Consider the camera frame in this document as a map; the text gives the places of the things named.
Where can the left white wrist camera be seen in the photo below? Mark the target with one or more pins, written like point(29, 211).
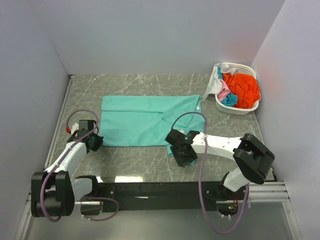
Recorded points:
point(72, 129)

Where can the white laundry basket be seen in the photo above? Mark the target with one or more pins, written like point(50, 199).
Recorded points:
point(232, 110)

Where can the blue cloth in basket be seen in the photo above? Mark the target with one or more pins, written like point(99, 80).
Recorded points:
point(231, 99)

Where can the orange t shirt in basket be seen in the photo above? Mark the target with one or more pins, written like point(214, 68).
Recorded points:
point(245, 87)

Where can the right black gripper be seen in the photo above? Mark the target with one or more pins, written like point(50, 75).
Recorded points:
point(179, 159)

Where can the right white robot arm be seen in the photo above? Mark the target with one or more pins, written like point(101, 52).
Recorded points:
point(253, 158)

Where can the pink cloth in basket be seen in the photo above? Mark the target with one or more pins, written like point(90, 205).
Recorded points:
point(224, 92)

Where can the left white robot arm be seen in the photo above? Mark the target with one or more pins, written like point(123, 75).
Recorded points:
point(53, 194)

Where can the aluminium rail frame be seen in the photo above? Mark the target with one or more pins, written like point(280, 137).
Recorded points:
point(268, 217)

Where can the white cloth in basket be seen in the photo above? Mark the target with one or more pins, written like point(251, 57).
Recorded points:
point(215, 85)

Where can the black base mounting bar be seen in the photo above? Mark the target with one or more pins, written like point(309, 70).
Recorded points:
point(143, 196)

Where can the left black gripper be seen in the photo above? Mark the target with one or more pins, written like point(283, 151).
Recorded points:
point(98, 142)

